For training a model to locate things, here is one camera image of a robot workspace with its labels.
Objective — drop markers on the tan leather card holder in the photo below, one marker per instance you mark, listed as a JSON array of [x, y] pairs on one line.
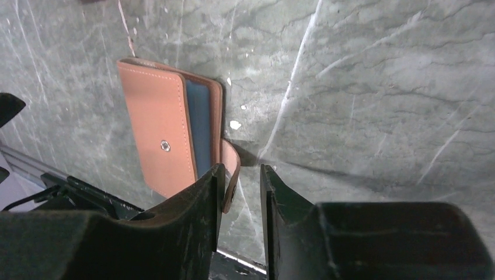
[[176, 117]]

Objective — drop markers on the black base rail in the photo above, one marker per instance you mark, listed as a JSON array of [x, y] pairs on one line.
[[76, 194]]

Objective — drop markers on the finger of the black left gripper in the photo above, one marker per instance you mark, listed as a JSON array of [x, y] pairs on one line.
[[10, 107]]

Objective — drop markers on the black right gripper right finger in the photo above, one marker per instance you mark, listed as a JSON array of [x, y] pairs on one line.
[[366, 240]]

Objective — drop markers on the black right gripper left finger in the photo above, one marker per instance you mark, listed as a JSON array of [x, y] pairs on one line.
[[174, 240]]

